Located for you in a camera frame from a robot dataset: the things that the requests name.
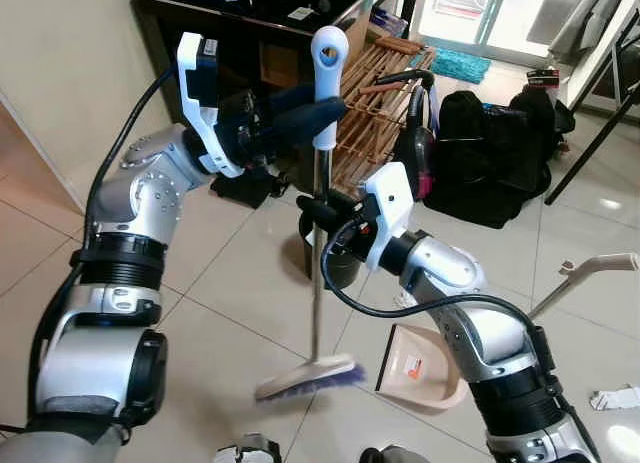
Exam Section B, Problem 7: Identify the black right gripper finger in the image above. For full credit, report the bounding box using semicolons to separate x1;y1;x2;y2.
298;195;343;234

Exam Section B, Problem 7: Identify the black wrapped left gripper finger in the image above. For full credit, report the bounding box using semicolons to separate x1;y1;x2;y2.
262;96;349;152

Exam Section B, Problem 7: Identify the beige long-handled dustpan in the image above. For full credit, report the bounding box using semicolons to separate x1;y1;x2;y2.
374;251;640;417

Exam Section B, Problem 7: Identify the broom with blue bristles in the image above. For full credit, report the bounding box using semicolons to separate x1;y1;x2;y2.
252;25;370;405

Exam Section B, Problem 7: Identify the black floor stand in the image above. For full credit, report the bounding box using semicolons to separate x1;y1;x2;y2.
208;168;291;209

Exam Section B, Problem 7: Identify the black round waste bin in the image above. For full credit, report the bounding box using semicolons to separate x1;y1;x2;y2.
298;205;369;291

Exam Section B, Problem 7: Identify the wooden slatted rack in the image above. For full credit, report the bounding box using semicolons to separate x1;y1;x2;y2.
325;35;439;196

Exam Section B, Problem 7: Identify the brown cardboard sheet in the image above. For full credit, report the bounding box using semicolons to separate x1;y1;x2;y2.
335;13;376;59

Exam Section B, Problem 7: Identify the black and pink vacuum cleaner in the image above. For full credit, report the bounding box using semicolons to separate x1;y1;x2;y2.
358;69;442;202

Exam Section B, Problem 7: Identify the blue printed box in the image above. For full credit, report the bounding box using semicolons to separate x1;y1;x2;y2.
370;8;409;39

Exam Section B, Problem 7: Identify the glossy black cabinet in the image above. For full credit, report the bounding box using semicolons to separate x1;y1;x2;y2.
130;0;409;209

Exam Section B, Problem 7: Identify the large black bag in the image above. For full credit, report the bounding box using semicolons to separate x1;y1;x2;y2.
425;88;561;230

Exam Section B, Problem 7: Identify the teal shaggy mat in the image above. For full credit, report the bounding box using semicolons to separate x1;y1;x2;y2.
432;47;494;85

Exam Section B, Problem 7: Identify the glass sliding door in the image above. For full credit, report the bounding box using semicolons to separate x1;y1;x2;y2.
415;0;561;49

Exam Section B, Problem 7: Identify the table with black legs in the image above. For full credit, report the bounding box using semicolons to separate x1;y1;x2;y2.
545;0;640;206

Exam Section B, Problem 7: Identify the small black bag with tag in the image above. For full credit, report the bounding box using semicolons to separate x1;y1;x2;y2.
508;67;578;139

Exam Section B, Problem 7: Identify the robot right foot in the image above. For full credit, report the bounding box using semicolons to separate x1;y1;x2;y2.
360;445;433;463

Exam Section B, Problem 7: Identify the grey curtain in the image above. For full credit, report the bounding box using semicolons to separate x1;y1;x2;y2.
525;0;631;56

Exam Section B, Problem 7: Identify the crumpled white paper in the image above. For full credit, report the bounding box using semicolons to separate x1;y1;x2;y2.
588;384;640;413

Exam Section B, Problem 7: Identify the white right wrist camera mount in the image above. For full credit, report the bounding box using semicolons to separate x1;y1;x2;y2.
358;161;414;271

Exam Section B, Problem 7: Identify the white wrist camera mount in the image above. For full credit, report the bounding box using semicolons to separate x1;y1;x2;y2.
177;30;248;180
358;161;414;271

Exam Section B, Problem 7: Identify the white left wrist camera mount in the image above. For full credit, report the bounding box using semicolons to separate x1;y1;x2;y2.
177;30;248;180

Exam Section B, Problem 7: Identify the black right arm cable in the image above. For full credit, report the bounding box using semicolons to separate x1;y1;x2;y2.
318;218;546;336

